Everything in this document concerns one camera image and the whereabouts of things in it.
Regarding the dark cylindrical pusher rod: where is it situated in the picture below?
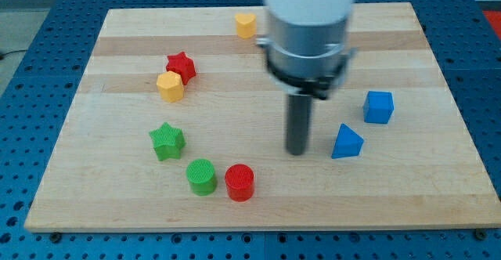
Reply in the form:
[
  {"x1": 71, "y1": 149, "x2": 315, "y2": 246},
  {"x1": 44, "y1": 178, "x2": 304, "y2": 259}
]
[{"x1": 285, "y1": 95, "x2": 312, "y2": 156}]

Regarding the silver tool flange mount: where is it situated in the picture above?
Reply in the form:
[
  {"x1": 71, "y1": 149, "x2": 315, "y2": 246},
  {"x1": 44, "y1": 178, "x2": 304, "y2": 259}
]
[{"x1": 257, "y1": 12, "x2": 354, "y2": 99}]

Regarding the red cylinder block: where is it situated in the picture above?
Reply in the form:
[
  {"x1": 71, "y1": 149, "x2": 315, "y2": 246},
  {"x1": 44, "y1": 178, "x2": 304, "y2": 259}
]
[{"x1": 225, "y1": 164, "x2": 254, "y2": 202}]

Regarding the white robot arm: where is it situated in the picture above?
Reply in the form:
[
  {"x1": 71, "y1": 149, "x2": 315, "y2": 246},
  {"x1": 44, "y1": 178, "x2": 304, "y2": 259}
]
[{"x1": 257, "y1": 0, "x2": 355, "y2": 155}]

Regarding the blue triangle block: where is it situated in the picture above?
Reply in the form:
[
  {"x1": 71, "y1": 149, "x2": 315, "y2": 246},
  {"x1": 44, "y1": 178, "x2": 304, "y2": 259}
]
[{"x1": 331, "y1": 124, "x2": 364, "y2": 159}]

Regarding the yellow heart block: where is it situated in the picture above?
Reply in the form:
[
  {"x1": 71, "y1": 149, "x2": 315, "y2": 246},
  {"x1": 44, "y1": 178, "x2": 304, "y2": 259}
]
[{"x1": 234, "y1": 13, "x2": 257, "y2": 39}]

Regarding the blue cube block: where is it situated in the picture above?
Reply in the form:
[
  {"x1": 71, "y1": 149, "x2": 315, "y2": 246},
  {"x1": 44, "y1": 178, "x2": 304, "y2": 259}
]
[{"x1": 362, "y1": 91, "x2": 395, "y2": 124}]

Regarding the green cylinder block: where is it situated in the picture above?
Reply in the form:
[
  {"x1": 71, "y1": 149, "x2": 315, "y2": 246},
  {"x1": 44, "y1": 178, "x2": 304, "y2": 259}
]
[{"x1": 186, "y1": 158, "x2": 218, "y2": 196}]

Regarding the red star block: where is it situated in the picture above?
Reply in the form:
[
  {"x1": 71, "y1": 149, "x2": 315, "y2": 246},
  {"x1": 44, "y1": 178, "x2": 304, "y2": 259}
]
[{"x1": 166, "y1": 51, "x2": 196, "y2": 85}]

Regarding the wooden board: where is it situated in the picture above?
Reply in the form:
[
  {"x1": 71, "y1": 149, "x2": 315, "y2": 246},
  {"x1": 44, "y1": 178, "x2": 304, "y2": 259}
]
[{"x1": 25, "y1": 3, "x2": 500, "y2": 233}]

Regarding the yellow hexagon block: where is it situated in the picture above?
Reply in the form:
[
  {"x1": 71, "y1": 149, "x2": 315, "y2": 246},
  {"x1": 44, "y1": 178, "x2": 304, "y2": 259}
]
[{"x1": 157, "y1": 71, "x2": 184, "y2": 103}]

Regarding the green star block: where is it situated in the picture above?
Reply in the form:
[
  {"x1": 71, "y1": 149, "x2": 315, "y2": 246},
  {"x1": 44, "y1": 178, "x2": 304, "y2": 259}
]
[{"x1": 149, "y1": 122, "x2": 186, "y2": 161}]

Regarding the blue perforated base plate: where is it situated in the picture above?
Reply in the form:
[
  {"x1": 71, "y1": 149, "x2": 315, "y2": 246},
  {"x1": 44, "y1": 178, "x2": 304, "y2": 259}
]
[{"x1": 1, "y1": 0, "x2": 500, "y2": 259}]

